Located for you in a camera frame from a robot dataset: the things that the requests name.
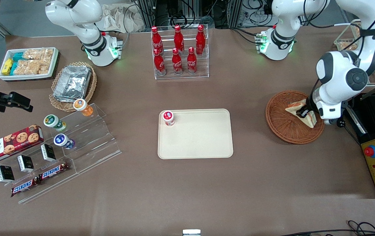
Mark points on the Snickers chocolate bar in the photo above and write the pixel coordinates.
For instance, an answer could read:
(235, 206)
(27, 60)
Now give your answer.
(25, 186)
(53, 171)

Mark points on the small white block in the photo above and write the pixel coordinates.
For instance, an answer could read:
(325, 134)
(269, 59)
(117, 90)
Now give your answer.
(191, 232)

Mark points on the red-lid yogurt bottle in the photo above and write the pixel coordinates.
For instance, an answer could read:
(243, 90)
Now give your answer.
(168, 117)

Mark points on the clear acrylic bottle rack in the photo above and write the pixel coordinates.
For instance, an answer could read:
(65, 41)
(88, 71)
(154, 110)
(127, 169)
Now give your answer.
(204, 65)

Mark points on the blue-lid yogurt bottle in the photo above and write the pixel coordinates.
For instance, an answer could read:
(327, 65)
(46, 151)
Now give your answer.
(62, 141)

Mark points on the triangular sandwich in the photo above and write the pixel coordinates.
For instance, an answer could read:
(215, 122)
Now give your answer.
(294, 106)

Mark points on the clear-wrapped cracker pack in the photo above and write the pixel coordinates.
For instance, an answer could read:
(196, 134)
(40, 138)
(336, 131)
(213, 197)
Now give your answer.
(44, 67)
(27, 67)
(345, 46)
(356, 31)
(38, 54)

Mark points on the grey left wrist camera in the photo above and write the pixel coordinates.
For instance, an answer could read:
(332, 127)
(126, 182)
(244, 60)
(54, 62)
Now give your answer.
(331, 122)

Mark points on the white rectangular snack tray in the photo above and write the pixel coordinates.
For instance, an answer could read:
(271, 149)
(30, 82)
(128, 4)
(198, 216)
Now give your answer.
(27, 77)

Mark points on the beige cloth bag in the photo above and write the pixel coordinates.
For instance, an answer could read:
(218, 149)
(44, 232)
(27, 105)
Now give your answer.
(115, 18)

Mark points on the black aluminium frame rack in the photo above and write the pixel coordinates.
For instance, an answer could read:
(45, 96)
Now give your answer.
(161, 11)

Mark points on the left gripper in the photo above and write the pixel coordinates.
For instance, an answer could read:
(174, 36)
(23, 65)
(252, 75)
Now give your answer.
(309, 105)

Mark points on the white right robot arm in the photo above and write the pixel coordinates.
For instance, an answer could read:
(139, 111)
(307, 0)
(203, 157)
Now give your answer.
(92, 42)

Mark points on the small black box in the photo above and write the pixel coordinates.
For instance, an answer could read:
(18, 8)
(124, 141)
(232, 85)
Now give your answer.
(48, 152)
(5, 173)
(26, 163)

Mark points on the green-lid yogurt bottle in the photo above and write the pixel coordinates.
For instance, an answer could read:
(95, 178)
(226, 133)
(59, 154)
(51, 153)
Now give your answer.
(53, 121)

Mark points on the beige plastic tray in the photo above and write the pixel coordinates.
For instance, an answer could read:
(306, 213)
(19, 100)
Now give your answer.
(195, 141)

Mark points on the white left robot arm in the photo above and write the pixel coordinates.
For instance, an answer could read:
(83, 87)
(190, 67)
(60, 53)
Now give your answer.
(338, 75)

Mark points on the brown wicker basket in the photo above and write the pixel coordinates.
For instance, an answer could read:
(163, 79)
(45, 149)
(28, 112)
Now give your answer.
(282, 129)

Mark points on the yellow snack packet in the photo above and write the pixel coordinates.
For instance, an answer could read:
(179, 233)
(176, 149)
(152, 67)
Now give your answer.
(7, 67)

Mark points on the orange-lid yogurt bottle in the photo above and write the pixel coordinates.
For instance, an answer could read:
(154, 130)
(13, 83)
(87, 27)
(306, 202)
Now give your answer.
(82, 106)

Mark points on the teal snack packet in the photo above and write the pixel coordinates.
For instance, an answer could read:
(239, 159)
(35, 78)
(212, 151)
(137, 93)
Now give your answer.
(18, 57)
(13, 68)

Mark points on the red Walkers cookie box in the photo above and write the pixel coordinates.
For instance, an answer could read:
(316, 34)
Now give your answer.
(12, 144)

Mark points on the stack of foil trays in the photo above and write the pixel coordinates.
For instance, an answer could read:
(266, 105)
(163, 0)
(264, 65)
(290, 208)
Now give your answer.
(72, 82)

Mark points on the red Coca-Cola bottle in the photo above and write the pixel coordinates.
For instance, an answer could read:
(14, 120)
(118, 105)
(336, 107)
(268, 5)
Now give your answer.
(156, 39)
(160, 64)
(177, 63)
(191, 61)
(200, 39)
(178, 39)

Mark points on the clear acrylic stepped stand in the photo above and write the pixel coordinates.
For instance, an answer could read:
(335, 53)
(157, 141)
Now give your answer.
(92, 137)

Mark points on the light wicker basket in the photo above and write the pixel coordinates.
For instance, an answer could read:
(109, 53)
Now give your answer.
(93, 86)

